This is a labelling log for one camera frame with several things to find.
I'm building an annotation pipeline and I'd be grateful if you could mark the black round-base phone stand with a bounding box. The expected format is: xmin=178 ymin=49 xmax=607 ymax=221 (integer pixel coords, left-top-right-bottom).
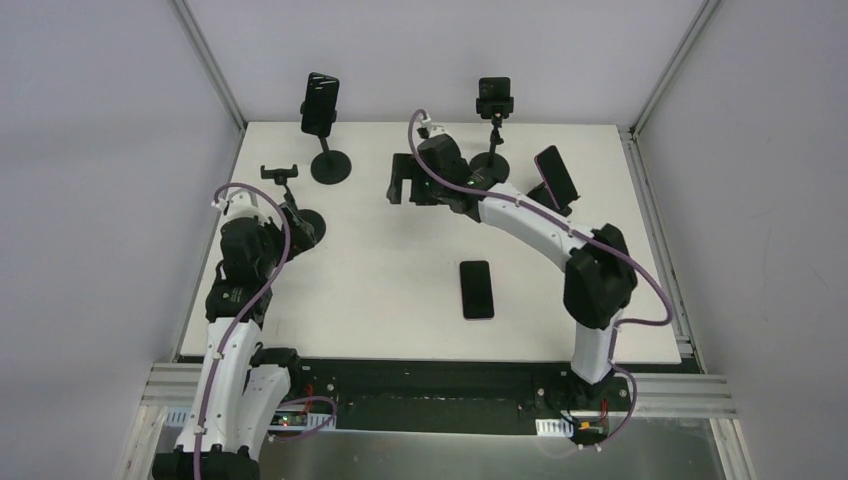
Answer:
xmin=260 ymin=165 xmax=327 ymax=247

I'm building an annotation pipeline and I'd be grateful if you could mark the purple phone with black screen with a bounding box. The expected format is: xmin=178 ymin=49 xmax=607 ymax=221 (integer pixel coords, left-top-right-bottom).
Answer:
xmin=459 ymin=260 xmax=495 ymax=320

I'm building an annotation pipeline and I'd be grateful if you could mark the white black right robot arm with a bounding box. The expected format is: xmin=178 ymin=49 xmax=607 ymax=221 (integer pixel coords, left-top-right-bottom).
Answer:
xmin=386 ymin=134 xmax=638 ymax=410

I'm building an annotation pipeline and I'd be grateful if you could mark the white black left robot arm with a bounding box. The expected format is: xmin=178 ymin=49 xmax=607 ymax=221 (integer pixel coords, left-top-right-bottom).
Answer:
xmin=151 ymin=201 xmax=326 ymax=479

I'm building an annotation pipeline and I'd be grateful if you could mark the black folding phone stand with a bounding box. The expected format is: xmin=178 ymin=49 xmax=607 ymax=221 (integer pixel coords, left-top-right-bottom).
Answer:
xmin=527 ymin=183 xmax=572 ymax=217

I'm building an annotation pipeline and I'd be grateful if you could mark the purple phone on folding stand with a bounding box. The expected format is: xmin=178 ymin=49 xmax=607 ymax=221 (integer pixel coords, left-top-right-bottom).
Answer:
xmin=534 ymin=145 xmax=580 ymax=207

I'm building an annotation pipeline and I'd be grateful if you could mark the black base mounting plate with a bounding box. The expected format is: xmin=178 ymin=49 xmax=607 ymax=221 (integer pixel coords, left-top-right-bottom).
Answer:
xmin=238 ymin=357 xmax=634 ymax=437

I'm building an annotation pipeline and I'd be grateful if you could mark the left controller board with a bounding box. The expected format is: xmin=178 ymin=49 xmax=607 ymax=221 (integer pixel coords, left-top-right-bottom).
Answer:
xmin=269 ymin=410 xmax=336 ymax=432

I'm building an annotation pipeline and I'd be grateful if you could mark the controller board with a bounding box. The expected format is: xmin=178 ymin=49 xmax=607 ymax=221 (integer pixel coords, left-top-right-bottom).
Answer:
xmin=269 ymin=410 xmax=336 ymax=432
xmin=534 ymin=418 xmax=610 ymax=439

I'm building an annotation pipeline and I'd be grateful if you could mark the right controller board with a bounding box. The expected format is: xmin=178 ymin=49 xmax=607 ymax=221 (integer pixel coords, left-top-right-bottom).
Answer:
xmin=534 ymin=418 xmax=610 ymax=439

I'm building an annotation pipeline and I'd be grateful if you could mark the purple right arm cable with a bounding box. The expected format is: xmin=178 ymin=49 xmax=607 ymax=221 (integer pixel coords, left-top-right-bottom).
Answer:
xmin=407 ymin=108 xmax=675 ymax=458

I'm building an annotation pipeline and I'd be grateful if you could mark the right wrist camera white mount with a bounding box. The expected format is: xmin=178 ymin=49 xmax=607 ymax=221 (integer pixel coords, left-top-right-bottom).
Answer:
xmin=415 ymin=115 xmax=446 ymax=140

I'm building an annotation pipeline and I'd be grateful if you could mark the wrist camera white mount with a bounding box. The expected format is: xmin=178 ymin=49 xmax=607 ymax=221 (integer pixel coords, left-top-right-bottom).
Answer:
xmin=415 ymin=115 xmax=446 ymax=140
xmin=212 ymin=189 xmax=268 ymax=224

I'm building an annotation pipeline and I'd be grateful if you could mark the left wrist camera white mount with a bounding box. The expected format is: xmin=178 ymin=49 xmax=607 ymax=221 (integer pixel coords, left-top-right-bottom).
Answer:
xmin=212 ymin=189 xmax=268 ymax=224

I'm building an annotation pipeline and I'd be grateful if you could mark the front aluminium frame rail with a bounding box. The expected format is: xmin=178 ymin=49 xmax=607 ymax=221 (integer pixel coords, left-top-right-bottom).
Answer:
xmin=140 ymin=363 xmax=738 ymax=420

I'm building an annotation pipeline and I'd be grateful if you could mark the aluminium frame rail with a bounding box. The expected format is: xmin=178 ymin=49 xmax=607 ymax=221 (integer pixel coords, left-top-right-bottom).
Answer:
xmin=618 ymin=0 xmax=723 ymax=374
xmin=140 ymin=363 xmax=738 ymax=420

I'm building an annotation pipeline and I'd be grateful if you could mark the aluminium table edge rail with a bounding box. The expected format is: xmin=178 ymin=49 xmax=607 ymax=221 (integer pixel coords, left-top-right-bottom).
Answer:
xmin=168 ymin=1 xmax=247 ymax=363

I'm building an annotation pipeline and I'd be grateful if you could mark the right aluminium frame rail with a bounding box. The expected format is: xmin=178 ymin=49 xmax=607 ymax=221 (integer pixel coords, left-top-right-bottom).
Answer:
xmin=618 ymin=0 xmax=723 ymax=374

